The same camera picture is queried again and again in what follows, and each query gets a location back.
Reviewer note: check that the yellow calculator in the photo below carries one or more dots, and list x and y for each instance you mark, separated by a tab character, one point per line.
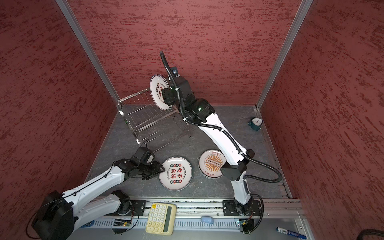
161	219

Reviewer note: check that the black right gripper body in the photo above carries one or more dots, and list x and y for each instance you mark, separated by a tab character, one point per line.
171	95

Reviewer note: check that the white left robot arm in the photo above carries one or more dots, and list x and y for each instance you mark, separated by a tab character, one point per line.
62	213

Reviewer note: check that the small blue eraser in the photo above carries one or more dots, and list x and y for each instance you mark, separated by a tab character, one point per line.
207	220

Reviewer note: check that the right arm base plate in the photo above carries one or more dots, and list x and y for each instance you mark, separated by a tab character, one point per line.
233	208

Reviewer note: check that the orange patterned plate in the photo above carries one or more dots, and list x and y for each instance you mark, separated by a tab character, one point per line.
211	162

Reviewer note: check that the aluminium corner post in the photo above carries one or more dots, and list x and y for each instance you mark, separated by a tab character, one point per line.
79	33
290	37

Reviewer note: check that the blue stapler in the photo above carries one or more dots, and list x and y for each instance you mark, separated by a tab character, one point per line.
88	225

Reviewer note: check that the circuit board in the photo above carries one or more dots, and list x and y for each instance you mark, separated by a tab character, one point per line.
242	223
121	223

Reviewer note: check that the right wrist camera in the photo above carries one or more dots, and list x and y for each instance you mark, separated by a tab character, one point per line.
174	71

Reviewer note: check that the right circuit board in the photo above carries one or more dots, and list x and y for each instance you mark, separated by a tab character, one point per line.
242	223

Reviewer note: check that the aluminium corner post right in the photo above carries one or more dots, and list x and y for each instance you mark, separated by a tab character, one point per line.
290	37

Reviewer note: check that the blue white marker pen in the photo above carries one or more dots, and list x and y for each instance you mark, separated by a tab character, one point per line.
291	233

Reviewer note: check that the stainless steel dish rack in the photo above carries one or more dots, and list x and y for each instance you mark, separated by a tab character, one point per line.
149	124

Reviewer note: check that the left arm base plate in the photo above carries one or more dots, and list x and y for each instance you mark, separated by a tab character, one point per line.
138	207

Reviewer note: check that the red character text plate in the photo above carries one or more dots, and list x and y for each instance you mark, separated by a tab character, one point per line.
157	84

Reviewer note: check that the left circuit board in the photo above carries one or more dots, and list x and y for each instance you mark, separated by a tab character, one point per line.
121	223

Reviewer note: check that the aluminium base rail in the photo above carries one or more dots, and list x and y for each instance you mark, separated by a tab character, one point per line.
190	211

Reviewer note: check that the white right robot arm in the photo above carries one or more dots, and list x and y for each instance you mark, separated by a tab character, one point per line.
200	113

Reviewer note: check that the aluminium corner post left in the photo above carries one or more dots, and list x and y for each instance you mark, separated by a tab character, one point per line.
79	33

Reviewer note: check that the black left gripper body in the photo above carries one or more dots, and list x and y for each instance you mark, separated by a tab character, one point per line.
149	170

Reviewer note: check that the green rimmed plate outermost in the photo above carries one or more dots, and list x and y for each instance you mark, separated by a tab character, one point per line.
177	175

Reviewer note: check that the green white alarm clock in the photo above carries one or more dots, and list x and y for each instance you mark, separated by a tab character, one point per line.
255	123

